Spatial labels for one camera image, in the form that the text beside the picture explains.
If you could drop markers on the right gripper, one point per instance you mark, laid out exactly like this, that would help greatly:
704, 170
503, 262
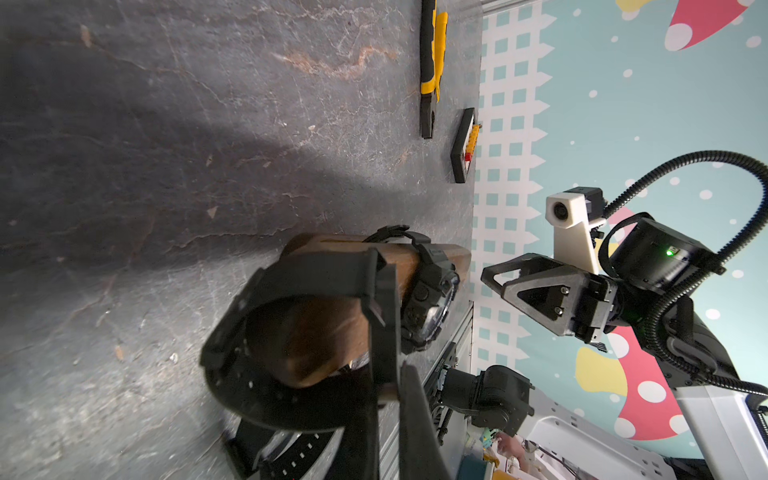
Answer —
565, 300

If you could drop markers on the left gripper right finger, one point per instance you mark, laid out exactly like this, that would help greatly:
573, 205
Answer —
419, 454

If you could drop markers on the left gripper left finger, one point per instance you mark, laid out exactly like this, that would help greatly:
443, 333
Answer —
357, 456

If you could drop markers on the chunky black sport watch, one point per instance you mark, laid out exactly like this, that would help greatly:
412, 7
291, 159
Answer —
429, 298

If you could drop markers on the wooden watch stand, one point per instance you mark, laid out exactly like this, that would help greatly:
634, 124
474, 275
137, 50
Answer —
302, 341

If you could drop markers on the black band watch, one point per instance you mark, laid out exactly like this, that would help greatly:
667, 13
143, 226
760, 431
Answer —
246, 389

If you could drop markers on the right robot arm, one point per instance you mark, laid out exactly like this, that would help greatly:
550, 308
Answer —
647, 283

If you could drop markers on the black round-face watch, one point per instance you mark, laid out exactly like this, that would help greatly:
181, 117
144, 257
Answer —
256, 452

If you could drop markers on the black connector board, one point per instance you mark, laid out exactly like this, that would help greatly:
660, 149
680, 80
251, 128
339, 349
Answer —
463, 150

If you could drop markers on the yellow black pliers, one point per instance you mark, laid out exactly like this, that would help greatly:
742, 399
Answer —
433, 39

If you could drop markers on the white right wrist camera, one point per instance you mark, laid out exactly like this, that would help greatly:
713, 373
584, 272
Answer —
574, 215

